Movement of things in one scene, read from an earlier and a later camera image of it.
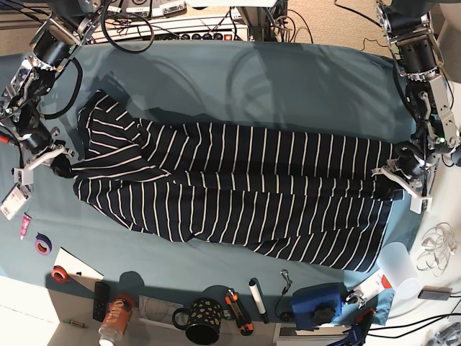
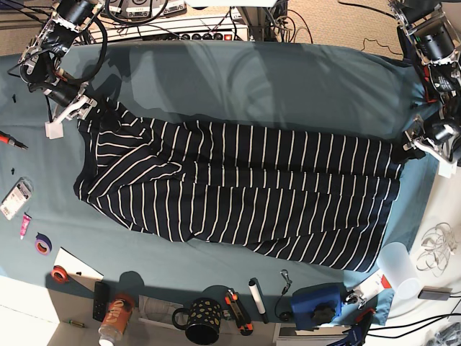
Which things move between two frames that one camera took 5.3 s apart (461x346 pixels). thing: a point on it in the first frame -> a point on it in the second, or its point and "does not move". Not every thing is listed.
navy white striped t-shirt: [307, 194] does not move
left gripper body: [37, 142] -> [63, 96]
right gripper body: [410, 165] -> [441, 132]
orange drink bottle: [117, 318] does not move
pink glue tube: [24, 225] does not move
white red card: [373, 286] does not move
